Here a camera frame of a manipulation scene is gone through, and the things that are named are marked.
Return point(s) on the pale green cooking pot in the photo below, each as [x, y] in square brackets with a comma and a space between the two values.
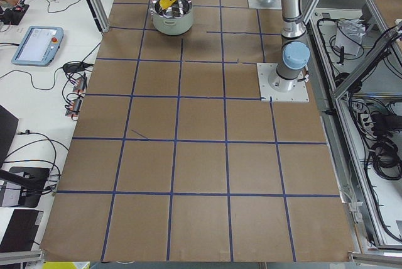
[175, 20]

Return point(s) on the near blue teach pendant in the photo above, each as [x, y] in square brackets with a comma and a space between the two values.
[39, 46]

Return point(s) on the brown paper table cover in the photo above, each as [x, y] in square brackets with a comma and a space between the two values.
[176, 158]

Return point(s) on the crumpled white paper bag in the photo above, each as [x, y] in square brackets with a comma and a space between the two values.
[349, 36]

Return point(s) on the black monitor stand base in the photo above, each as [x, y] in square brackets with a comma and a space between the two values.
[23, 186]

